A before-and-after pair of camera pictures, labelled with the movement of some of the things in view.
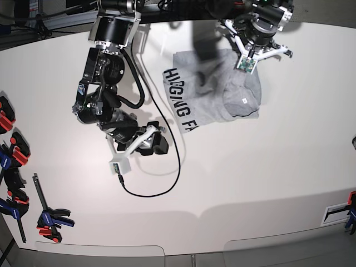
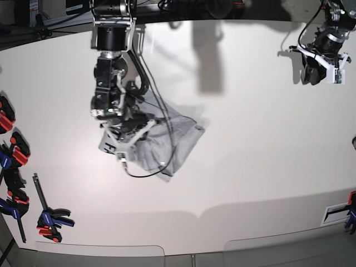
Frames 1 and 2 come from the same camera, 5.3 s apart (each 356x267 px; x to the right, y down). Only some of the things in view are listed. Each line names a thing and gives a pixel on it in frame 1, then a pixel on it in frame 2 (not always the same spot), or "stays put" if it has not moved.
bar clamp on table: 50,221 stays put
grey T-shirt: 206,87 to 161,147
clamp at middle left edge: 12,157 stays put
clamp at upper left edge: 7,115 stays put
